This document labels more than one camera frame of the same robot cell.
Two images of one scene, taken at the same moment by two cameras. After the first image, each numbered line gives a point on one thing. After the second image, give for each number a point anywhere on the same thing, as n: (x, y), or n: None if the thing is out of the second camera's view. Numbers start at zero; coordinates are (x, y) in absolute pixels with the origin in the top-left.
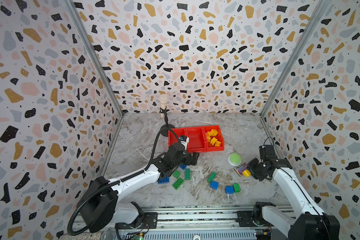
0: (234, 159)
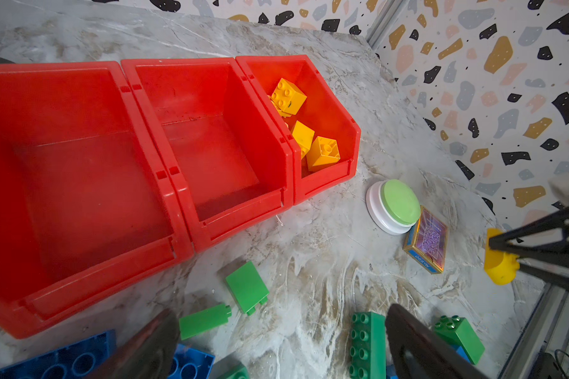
0: (392, 206)
